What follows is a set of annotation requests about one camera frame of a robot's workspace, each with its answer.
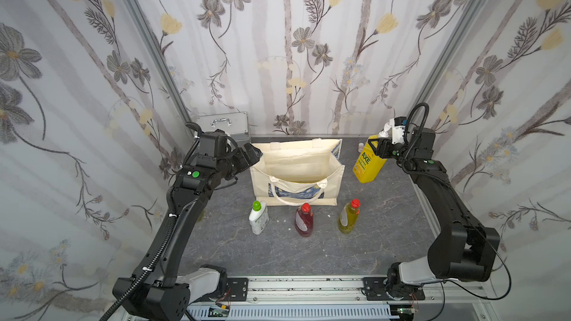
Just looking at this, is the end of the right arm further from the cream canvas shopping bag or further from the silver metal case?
the silver metal case

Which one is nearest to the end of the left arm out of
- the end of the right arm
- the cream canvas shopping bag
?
the cream canvas shopping bag

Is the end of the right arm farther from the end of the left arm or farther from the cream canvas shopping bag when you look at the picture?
the end of the left arm
